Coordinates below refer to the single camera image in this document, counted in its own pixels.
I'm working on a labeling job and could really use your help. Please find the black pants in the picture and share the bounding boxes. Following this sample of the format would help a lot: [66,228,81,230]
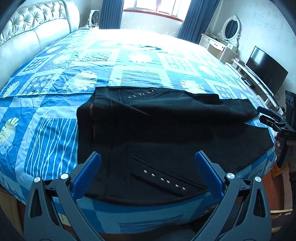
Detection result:
[77,86,273,206]

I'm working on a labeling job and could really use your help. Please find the person right hand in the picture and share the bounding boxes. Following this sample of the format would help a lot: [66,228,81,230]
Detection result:
[274,132,281,158]

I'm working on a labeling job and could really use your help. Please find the white tv stand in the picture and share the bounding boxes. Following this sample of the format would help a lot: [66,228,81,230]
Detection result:
[225,59,284,114]

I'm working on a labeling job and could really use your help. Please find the black flat television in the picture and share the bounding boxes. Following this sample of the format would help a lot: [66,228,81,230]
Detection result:
[245,46,288,95]

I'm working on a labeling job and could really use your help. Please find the white dressing table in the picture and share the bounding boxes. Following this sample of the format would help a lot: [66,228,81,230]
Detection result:
[199,33,238,64]

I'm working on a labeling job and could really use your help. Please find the white oval vanity mirror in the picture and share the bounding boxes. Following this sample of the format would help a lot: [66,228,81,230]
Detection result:
[217,15,241,48]

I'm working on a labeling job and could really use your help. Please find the blue right curtain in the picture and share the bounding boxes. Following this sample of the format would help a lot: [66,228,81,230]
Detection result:
[177,0,220,44]

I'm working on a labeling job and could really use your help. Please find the blue curtain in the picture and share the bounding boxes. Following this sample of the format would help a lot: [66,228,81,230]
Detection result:
[99,0,124,29]
[177,0,220,44]

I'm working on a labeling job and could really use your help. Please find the cream tufted leather headboard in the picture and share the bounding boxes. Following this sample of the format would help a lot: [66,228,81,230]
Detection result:
[1,1,80,88]

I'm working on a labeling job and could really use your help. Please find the white desk fan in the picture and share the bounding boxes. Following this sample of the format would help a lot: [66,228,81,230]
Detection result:
[86,9,100,28]

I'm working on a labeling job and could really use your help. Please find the blue left curtain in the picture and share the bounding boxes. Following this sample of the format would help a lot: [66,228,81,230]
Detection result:
[99,0,124,29]

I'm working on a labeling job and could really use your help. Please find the window with red frame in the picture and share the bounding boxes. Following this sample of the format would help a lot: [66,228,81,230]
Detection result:
[123,0,191,22]

